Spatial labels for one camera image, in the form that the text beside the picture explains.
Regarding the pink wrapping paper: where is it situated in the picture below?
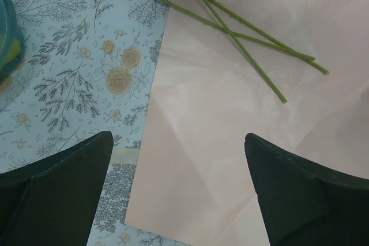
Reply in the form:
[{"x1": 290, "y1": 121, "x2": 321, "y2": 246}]
[{"x1": 125, "y1": 0, "x2": 368, "y2": 245}]

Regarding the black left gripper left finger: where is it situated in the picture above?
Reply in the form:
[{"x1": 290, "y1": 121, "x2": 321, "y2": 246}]
[{"x1": 1, "y1": 131, "x2": 113, "y2": 245}]

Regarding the beige printed ribbon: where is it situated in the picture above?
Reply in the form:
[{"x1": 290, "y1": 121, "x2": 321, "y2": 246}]
[{"x1": 110, "y1": 148, "x2": 140, "y2": 165}]

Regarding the white rose flower stem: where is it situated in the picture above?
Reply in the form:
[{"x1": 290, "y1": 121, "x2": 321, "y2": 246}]
[{"x1": 62, "y1": 0, "x2": 330, "y2": 75}]

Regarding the peach bud flower stem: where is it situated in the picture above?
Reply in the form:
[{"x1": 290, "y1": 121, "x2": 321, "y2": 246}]
[{"x1": 202, "y1": 0, "x2": 287, "y2": 104}]

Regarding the teal plastic fruit basket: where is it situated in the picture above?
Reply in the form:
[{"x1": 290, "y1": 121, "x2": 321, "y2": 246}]
[{"x1": 1, "y1": 0, "x2": 25, "y2": 83}]

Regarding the floral patterned table mat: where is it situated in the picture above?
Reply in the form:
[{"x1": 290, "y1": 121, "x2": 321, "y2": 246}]
[{"x1": 1, "y1": 0, "x2": 176, "y2": 245}]

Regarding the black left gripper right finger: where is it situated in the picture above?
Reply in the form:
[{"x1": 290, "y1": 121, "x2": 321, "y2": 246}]
[{"x1": 244, "y1": 133, "x2": 368, "y2": 245}]

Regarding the pink rose flower stem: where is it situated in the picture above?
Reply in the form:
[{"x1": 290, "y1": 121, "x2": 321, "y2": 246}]
[{"x1": 207, "y1": 0, "x2": 315, "y2": 61}]

